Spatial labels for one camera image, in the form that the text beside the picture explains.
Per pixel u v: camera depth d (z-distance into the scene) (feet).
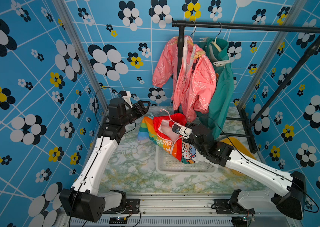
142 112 2.03
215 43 2.03
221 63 1.85
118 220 2.36
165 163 2.91
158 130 2.40
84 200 1.21
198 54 1.95
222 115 2.11
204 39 2.19
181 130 1.96
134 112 2.03
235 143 3.13
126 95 2.10
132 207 2.39
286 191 1.29
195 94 2.27
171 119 2.20
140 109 2.04
